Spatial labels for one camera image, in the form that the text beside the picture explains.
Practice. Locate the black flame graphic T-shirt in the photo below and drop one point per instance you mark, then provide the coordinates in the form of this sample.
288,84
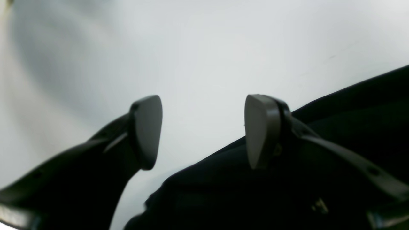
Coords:
222,192

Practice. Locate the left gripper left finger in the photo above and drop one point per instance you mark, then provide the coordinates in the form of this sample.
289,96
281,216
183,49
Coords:
79,188

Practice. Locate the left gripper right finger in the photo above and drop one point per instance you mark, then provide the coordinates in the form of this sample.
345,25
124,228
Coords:
333,187

